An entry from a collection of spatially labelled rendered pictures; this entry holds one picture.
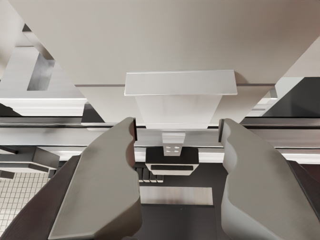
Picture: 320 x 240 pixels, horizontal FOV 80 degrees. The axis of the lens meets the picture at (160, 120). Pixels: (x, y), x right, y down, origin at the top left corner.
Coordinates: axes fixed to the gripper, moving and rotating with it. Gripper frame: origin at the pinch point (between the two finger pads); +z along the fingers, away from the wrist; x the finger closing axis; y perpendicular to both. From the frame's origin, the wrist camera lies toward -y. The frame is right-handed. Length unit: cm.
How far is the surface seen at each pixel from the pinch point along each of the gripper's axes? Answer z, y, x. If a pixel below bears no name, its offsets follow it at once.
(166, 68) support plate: 4.2, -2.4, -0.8
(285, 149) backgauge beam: 29.3, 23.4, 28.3
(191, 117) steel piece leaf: 9.9, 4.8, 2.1
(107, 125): 12.2, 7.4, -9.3
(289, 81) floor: 179, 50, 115
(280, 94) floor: 194, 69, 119
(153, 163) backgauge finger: 22.0, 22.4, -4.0
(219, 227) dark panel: 31, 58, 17
